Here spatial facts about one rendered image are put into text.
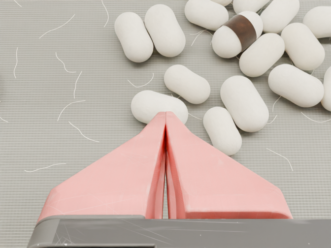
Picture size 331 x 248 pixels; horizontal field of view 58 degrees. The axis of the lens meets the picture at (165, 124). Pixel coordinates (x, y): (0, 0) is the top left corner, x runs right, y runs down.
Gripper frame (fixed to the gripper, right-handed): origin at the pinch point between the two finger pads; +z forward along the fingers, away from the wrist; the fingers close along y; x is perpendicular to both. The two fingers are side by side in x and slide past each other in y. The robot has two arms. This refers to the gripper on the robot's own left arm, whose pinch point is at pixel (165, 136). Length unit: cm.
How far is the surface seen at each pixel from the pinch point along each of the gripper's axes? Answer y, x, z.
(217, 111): -3.2, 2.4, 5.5
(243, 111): -4.7, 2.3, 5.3
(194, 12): -1.9, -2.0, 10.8
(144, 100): 1.3, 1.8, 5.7
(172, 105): -0.4, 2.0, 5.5
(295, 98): -8.2, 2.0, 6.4
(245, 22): -5.1, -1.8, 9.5
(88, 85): 5.2, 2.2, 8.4
